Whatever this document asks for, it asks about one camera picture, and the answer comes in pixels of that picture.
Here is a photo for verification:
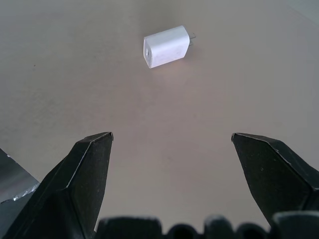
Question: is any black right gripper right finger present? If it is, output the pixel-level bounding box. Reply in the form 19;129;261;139
231;132;319;229

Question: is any white USB wall charger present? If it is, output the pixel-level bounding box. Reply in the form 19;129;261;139
143;25;197;70

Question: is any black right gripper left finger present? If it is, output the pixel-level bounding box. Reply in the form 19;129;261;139
0;131;115;239

